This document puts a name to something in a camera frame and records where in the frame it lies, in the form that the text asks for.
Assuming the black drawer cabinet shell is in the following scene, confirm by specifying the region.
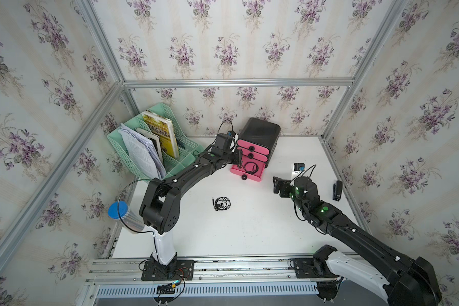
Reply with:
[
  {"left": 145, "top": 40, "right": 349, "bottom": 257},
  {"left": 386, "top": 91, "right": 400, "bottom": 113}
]
[{"left": 237, "top": 117, "right": 281, "bottom": 167}]

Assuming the pink bottom drawer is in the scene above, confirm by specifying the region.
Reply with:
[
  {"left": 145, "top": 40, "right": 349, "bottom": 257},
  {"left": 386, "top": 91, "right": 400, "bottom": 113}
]
[{"left": 230, "top": 156, "right": 266, "bottom": 182}]

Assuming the black earphones top coil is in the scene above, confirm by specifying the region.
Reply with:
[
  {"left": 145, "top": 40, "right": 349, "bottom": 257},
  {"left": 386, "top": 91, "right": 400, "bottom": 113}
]
[{"left": 212, "top": 196, "right": 232, "bottom": 211}]

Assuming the pink top drawer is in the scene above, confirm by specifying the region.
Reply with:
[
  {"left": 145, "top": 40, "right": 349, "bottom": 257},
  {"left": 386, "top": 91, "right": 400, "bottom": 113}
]
[{"left": 237, "top": 139, "right": 270, "bottom": 156}]

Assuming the small black clip device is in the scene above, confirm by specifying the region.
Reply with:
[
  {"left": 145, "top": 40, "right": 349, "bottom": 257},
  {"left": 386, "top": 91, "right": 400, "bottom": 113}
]
[{"left": 332, "top": 181, "right": 343, "bottom": 201}]

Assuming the black earphones bottom coil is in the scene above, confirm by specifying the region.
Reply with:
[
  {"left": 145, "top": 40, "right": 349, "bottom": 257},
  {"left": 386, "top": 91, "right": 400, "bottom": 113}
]
[{"left": 244, "top": 161, "right": 259, "bottom": 175}]

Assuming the aluminium mounting rail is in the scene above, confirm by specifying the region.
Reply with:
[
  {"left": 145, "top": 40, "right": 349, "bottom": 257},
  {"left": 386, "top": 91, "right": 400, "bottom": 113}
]
[{"left": 84, "top": 253, "right": 312, "bottom": 286}]

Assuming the white paper stack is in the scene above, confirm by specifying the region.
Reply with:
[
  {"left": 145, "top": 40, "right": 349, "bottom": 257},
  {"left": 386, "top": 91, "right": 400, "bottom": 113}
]
[{"left": 118, "top": 124, "right": 167, "bottom": 179}]

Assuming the black earphones coil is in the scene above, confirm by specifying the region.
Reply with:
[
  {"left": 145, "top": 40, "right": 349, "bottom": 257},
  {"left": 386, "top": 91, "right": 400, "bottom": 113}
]
[
  {"left": 212, "top": 196, "right": 232, "bottom": 211},
  {"left": 244, "top": 161, "right": 259, "bottom": 175}
]

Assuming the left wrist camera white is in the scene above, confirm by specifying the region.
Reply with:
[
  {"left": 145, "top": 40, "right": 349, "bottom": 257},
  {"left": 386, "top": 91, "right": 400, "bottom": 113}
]
[{"left": 227, "top": 131, "right": 238, "bottom": 140}]

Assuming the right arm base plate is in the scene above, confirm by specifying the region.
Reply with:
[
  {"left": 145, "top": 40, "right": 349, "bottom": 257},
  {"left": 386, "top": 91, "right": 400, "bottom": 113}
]
[{"left": 290, "top": 245, "right": 338, "bottom": 279}]

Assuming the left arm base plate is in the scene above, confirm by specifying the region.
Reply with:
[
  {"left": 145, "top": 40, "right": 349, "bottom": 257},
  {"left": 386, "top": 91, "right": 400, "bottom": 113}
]
[{"left": 140, "top": 255, "right": 195, "bottom": 281}]

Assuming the blue lidded shiny can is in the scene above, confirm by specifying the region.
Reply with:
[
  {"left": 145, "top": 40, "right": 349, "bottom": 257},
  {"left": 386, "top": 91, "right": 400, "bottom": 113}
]
[{"left": 108, "top": 201, "right": 145, "bottom": 233}]

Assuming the green plastic file organizer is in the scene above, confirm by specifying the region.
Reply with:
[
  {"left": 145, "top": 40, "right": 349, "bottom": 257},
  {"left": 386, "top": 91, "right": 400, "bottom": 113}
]
[{"left": 106, "top": 102, "right": 205, "bottom": 181}]

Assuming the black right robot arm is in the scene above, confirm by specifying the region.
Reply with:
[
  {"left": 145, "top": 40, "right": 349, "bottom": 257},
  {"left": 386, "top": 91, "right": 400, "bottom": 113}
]
[{"left": 273, "top": 176, "right": 442, "bottom": 305}]

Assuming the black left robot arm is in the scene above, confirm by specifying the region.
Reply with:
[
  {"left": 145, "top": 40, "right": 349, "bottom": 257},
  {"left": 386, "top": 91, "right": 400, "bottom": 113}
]
[{"left": 108, "top": 131, "right": 242, "bottom": 273}]

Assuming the dark thin book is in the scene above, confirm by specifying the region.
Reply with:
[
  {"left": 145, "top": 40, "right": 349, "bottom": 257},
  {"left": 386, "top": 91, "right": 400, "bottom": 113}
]
[{"left": 135, "top": 127, "right": 164, "bottom": 164}]

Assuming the yellow book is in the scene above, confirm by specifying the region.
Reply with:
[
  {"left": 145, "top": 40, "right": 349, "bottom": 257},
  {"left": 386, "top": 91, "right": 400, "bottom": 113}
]
[{"left": 142, "top": 110, "right": 180, "bottom": 159}]

